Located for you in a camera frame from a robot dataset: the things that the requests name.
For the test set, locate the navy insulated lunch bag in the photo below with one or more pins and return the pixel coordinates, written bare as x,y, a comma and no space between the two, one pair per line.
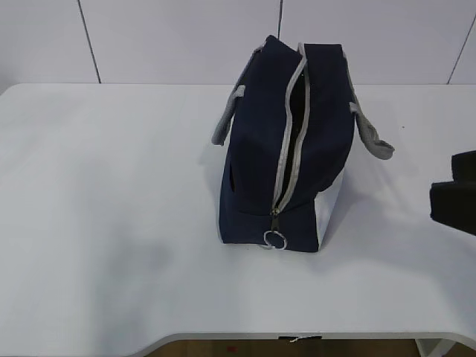
289,126

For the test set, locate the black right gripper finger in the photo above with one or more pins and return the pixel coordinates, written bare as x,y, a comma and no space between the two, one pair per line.
463,166
453,204

